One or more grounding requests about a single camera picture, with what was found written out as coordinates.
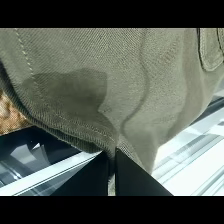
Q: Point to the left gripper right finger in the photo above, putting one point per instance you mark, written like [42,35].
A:
[133,181]

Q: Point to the olive green pants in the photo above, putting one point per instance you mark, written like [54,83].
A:
[110,76]

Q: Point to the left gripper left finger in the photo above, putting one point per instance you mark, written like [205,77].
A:
[91,180]

